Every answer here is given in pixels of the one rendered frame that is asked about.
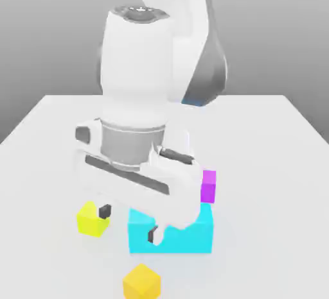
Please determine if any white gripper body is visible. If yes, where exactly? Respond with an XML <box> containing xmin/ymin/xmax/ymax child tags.
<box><xmin>73</xmin><ymin>148</ymin><xmax>203</xmax><ymax>230</ymax></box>

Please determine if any small lime yellow cube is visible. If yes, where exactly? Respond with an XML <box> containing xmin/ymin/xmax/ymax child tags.
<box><xmin>76</xmin><ymin>200</ymin><xmax>112</xmax><ymax>239</ymax></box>

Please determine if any small purple cube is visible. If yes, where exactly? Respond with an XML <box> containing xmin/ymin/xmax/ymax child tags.
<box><xmin>200</xmin><ymin>169</ymin><xmax>217</xmax><ymax>205</ymax></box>

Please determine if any small orange yellow cube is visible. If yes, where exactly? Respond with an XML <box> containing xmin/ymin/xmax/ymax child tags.
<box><xmin>122</xmin><ymin>263</ymin><xmax>162</xmax><ymax>299</ymax></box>

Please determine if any large cyan box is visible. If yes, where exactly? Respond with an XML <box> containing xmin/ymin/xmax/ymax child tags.
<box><xmin>127</xmin><ymin>202</ymin><xmax>215</xmax><ymax>255</ymax></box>

